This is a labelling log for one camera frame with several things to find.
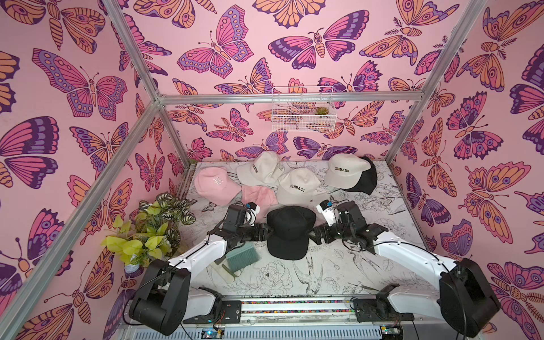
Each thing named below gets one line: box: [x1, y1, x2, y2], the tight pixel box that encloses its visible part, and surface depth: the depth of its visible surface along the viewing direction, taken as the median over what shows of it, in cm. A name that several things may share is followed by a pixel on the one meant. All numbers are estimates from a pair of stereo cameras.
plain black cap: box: [266, 205, 316, 260], surface depth 89 cm
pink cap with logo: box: [194, 167, 242, 207], surface depth 106 cm
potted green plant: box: [100, 192, 198, 273], surface depth 73 cm
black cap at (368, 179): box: [342, 155, 378, 196], surface depth 108 cm
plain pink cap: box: [241, 184, 278, 222], surface depth 102 cm
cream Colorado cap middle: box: [276, 167, 321, 208], surface depth 106 cm
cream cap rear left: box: [235, 150, 284, 187], surface depth 112 cm
